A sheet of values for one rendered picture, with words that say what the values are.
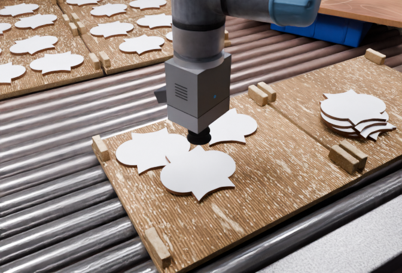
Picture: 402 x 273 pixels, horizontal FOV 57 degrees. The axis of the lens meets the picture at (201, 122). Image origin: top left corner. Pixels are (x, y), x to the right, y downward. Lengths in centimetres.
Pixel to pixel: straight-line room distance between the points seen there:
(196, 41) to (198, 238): 30
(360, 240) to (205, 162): 29
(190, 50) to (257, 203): 29
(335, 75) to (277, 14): 64
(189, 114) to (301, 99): 44
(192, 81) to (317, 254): 33
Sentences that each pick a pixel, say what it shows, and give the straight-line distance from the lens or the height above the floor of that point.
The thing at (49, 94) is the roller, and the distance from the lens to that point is 104.
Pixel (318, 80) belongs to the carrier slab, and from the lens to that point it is 104.
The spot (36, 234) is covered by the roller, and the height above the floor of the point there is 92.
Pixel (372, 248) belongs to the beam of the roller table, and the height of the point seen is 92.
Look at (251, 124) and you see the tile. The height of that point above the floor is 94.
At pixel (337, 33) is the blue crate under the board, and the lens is 130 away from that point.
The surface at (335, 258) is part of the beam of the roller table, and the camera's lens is 65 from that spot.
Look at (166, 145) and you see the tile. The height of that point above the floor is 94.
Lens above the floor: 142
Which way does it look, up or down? 36 degrees down
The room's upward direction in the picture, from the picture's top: straight up
